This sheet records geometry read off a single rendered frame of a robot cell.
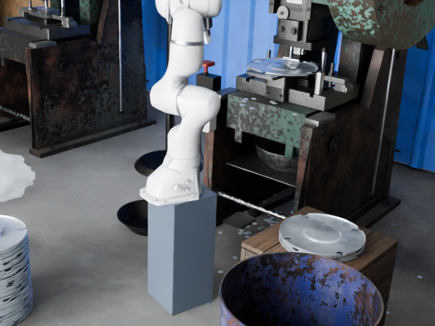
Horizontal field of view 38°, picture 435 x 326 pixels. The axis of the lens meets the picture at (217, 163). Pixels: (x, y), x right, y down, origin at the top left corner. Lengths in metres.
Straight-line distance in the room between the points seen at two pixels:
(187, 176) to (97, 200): 1.12
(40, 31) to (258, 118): 1.61
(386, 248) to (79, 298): 1.14
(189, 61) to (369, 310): 0.94
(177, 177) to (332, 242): 0.56
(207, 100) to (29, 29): 2.02
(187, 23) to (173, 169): 0.49
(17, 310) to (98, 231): 0.72
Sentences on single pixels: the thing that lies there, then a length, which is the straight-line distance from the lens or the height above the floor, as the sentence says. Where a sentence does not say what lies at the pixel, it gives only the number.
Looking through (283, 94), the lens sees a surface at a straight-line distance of 2.65.
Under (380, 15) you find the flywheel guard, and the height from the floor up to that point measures 1.08.
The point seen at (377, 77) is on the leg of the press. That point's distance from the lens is 2.89.
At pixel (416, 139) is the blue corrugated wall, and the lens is 3.84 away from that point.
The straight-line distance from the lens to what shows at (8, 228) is 2.37.
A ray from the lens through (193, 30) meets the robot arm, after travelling 2.06.
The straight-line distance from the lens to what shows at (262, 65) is 2.69.
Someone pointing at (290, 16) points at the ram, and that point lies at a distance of 2.69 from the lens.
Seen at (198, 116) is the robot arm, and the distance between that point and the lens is 2.08.
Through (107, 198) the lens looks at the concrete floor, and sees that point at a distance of 3.26.
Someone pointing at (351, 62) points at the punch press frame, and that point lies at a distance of 2.87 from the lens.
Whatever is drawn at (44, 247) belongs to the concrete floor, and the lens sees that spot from 2.85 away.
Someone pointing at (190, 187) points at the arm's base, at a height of 0.49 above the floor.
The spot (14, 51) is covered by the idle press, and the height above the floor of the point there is 0.56.
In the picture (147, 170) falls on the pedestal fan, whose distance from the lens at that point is 3.51.
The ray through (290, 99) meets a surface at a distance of 2.67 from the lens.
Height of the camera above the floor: 1.40
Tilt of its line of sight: 22 degrees down
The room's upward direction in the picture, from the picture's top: 3 degrees clockwise
